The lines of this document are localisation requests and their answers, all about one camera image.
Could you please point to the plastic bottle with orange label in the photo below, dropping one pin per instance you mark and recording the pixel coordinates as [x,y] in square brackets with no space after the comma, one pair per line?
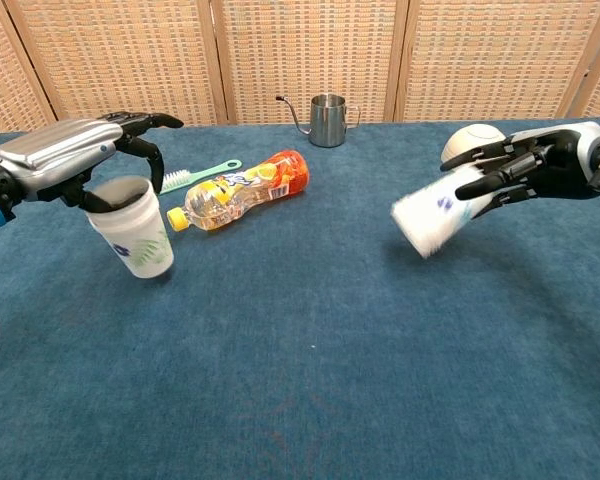
[245,192]

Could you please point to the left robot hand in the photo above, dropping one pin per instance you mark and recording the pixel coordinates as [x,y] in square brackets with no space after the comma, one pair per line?
[55,147]

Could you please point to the stack of white floral cups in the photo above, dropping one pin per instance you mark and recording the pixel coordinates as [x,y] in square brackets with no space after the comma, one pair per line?
[435,220]

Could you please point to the steel gooseneck pitcher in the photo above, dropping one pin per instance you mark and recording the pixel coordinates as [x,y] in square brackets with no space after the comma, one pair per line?
[326,125]

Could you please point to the blue tablecloth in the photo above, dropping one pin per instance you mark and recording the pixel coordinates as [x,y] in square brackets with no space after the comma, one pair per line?
[300,325]

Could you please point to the teal plastic brush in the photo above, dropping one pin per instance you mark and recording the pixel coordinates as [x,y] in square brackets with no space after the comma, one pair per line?
[200,172]

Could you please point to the upturned cream ceramic bowl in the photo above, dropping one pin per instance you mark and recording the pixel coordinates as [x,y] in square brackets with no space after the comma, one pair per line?
[472,137]

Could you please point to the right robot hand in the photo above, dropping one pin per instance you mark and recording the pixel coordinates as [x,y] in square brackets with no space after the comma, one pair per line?
[555,160]

